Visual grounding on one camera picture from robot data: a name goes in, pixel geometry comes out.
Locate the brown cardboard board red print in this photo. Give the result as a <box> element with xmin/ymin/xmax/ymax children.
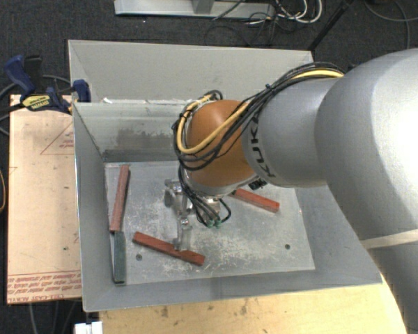
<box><xmin>6</xmin><ymin>94</ymin><xmax>83</xmax><ymax>305</ymax></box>

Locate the dark green flat block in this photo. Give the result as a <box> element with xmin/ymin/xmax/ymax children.
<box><xmin>110</xmin><ymin>230</ymin><xmax>127</xmax><ymax>285</ymax></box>

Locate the grey metal bin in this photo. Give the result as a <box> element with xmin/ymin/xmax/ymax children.
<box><xmin>68</xmin><ymin>39</ymin><xmax>383</xmax><ymax>312</ymax></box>

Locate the red-brown flat block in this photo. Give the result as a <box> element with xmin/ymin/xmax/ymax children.
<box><xmin>132</xmin><ymin>231</ymin><xmax>206</xmax><ymax>267</ymax></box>
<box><xmin>229</xmin><ymin>187</ymin><xmax>281</xmax><ymax>214</ymax></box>
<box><xmin>109</xmin><ymin>164</ymin><xmax>131</xmax><ymax>233</ymax></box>

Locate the black cylinder on white bracket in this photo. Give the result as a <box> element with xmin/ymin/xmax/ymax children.
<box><xmin>247</xmin><ymin>177</ymin><xmax>268</xmax><ymax>191</ymax></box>

